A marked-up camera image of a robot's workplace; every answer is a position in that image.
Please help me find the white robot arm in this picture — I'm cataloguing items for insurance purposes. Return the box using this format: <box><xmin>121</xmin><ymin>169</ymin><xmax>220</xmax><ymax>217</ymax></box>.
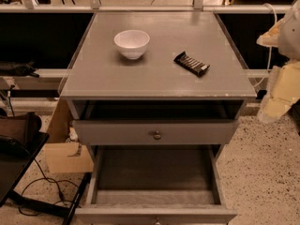
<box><xmin>257</xmin><ymin>0</ymin><xmax>300</xmax><ymax>123</ymax></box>

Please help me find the grey wooden drawer cabinet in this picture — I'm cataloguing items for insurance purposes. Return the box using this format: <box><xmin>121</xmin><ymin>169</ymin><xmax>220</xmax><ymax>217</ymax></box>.
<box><xmin>59</xmin><ymin>10</ymin><xmax>258</xmax><ymax>225</ymax></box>

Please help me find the round brass drawer knob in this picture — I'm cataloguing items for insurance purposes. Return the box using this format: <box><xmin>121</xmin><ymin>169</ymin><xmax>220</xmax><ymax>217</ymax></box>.
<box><xmin>153</xmin><ymin>131</ymin><xmax>161</xmax><ymax>140</ymax></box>

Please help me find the grey open lower drawer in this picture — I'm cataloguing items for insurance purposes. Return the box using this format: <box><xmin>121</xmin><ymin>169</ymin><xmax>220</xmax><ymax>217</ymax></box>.
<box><xmin>76</xmin><ymin>146</ymin><xmax>237</xmax><ymax>225</ymax></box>

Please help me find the grey upper drawer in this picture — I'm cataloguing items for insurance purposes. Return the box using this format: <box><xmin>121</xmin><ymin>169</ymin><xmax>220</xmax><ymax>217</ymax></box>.
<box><xmin>73</xmin><ymin>120</ymin><xmax>239</xmax><ymax>145</ymax></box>

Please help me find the white ceramic bowl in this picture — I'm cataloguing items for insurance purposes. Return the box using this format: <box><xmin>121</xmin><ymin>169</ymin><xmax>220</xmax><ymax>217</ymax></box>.
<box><xmin>113</xmin><ymin>30</ymin><xmax>150</xmax><ymax>60</ymax></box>

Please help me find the cardboard box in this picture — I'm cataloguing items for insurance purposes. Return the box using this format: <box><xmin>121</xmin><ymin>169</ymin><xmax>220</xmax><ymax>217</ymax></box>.
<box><xmin>44</xmin><ymin>99</ymin><xmax>94</xmax><ymax>173</ymax></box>

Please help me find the brown bag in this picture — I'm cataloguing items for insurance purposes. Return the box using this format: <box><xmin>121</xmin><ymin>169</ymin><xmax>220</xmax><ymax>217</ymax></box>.
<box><xmin>0</xmin><ymin>112</ymin><xmax>41</xmax><ymax>147</ymax></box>

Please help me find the white hanging cable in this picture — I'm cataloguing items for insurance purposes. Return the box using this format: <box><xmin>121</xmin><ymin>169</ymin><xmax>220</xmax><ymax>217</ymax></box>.
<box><xmin>252</xmin><ymin>2</ymin><xmax>279</xmax><ymax>89</ymax></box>

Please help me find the black floor cable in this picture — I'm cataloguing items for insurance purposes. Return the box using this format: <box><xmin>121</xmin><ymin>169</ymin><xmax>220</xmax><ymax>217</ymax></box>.
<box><xmin>17</xmin><ymin>141</ymin><xmax>83</xmax><ymax>218</ymax></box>

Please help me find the black object on rail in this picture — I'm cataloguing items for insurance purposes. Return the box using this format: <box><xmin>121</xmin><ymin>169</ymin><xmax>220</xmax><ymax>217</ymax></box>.
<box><xmin>0</xmin><ymin>61</ymin><xmax>39</xmax><ymax>78</ymax></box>

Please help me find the metal frame rail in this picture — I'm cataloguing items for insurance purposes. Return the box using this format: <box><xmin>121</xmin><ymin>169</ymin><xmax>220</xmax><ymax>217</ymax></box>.
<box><xmin>0</xmin><ymin>0</ymin><xmax>300</xmax><ymax>15</ymax></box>

